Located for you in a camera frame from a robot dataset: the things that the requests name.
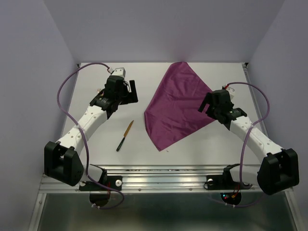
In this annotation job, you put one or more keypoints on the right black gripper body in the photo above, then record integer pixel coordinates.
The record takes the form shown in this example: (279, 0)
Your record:
(213, 111)

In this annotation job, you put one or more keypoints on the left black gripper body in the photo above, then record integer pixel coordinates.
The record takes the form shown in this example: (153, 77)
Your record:
(121, 96)

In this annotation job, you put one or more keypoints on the purple cloth napkin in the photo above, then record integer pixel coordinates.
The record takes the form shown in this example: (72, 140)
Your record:
(172, 113)

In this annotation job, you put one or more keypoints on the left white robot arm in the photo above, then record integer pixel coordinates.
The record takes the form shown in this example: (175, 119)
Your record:
(62, 158)

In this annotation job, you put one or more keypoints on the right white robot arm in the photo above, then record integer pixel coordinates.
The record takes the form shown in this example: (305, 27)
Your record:
(278, 168)

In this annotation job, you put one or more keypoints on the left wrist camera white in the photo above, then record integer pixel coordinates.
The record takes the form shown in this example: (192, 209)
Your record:
(121, 72)

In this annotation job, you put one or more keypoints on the gold knife dark handle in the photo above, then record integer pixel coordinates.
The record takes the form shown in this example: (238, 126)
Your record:
(124, 136)

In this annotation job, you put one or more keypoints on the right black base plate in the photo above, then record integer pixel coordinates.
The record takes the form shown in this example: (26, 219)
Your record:
(219, 182)

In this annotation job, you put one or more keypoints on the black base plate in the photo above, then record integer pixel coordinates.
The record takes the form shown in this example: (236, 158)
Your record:
(219, 182)
(114, 182)

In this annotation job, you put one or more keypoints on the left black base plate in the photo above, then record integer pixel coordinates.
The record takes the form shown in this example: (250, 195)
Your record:
(114, 182)

